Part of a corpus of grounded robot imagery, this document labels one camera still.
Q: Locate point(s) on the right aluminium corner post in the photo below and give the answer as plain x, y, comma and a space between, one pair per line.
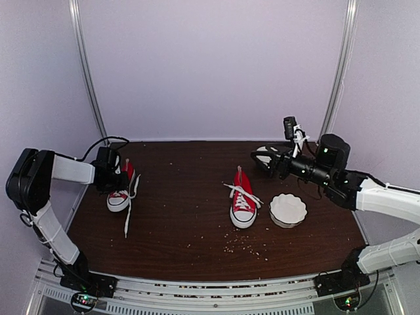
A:
347, 42

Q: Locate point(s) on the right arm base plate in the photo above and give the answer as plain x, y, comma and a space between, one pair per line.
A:
338, 282

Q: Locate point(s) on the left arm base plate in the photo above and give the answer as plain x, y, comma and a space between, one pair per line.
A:
97, 285

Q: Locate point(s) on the aluminium front rail frame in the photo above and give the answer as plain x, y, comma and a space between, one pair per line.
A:
295, 295

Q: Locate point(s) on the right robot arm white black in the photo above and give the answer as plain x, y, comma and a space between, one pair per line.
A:
353, 190

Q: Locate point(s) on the white scalloped ceramic bowl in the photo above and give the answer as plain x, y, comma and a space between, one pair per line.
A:
287, 210

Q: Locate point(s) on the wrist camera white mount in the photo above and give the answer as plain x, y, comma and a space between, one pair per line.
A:
108, 158
295, 134

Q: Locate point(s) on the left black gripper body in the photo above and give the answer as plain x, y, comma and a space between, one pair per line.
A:
115, 184

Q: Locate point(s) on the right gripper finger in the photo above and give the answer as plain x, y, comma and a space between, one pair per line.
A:
273, 155
269, 173

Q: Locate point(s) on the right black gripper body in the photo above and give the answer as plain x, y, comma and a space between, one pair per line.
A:
285, 170

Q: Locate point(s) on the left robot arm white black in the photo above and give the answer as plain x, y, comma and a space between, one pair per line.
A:
29, 188

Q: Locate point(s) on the left aluminium corner post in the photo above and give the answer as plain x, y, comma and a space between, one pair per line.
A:
84, 61

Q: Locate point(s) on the black bowl white inside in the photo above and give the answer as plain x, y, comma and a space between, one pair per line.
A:
266, 161

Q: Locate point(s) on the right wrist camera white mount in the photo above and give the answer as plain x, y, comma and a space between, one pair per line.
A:
295, 134

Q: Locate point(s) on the red canvas sneaker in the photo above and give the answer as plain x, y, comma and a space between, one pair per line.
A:
122, 199
244, 203

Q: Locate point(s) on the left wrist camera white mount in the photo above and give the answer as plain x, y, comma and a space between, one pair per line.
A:
108, 158

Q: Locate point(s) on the aluminium corner post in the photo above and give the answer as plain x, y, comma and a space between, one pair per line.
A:
347, 42
84, 61

